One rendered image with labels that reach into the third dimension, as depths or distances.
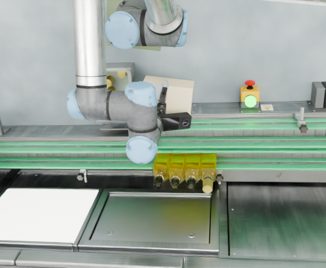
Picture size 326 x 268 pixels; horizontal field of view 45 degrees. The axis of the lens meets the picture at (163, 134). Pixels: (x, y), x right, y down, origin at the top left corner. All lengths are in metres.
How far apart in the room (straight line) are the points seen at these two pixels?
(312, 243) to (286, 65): 0.67
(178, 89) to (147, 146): 0.34
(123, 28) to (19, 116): 0.80
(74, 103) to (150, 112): 0.19
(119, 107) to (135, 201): 0.67
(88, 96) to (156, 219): 0.63
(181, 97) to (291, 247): 0.61
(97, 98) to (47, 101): 0.86
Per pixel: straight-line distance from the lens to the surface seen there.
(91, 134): 1.68
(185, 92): 1.24
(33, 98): 1.83
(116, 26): 1.29
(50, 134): 1.75
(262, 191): 1.65
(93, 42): 0.95
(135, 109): 0.94
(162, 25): 1.22
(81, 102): 0.98
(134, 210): 1.50
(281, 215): 1.53
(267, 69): 1.61
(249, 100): 1.54
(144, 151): 0.96
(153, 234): 1.38
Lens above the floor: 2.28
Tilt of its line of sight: 62 degrees down
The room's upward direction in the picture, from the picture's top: 164 degrees counter-clockwise
